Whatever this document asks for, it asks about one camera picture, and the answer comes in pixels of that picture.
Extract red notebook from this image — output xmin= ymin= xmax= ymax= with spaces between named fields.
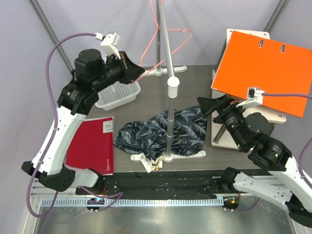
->
xmin=66 ymin=117 xmax=114 ymax=175

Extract white perforated plastic basket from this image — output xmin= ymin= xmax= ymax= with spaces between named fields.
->
xmin=95 ymin=82 xmax=141 ymax=111

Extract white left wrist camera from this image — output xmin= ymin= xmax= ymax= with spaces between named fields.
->
xmin=95 ymin=32 xmax=121 ymax=59

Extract grey clothes rack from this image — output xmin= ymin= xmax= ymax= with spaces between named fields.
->
xmin=130 ymin=0 xmax=207 ymax=163

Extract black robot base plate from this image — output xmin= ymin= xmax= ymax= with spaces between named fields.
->
xmin=87 ymin=170 xmax=238 ymax=200

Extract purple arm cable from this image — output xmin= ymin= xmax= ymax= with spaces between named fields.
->
xmin=26 ymin=33 xmax=122 ymax=218
xmin=262 ymin=92 xmax=312 ymax=178

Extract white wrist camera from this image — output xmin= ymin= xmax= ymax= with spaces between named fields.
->
xmin=236 ymin=87 xmax=264 ymax=109
xmin=95 ymin=32 xmax=121 ymax=59

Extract white slotted cable duct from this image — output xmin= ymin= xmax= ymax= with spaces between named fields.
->
xmin=54 ymin=197 xmax=224 ymax=208

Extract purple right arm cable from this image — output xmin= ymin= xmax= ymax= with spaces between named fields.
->
xmin=262 ymin=92 xmax=312 ymax=178

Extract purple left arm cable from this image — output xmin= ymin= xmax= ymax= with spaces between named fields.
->
xmin=26 ymin=33 xmax=122 ymax=218

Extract pink wire hanger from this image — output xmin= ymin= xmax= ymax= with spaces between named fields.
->
xmin=136 ymin=0 xmax=193 ymax=82

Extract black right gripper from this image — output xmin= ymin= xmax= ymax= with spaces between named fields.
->
xmin=195 ymin=93 xmax=247 ymax=149

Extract dark shark-print shorts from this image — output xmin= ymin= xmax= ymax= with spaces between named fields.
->
xmin=113 ymin=105 xmax=209 ymax=159

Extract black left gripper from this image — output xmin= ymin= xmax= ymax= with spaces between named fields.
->
xmin=92 ymin=51 xmax=145 ymax=92

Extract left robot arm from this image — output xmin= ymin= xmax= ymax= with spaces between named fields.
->
xmin=21 ymin=49 xmax=145 ymax=195

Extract orange binder folder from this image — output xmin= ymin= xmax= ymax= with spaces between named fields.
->
xmin=210 ymin=30 xmax=312 ymax=118

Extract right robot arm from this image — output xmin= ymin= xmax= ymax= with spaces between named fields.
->
xmin=197 ymin=95 xmax=312 ymax=228

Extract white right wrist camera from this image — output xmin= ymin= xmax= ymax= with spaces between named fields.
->
xmin=236 ymin=87 xmax=264 ymax=109

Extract white paper price tag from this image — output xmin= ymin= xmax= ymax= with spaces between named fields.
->
xmin=138 ymin=153 xmax=163 ymax=173

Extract white wooden shelf stand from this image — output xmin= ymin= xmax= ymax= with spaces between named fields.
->
xmin=211 ymin=29 xmax=287 ymax=150

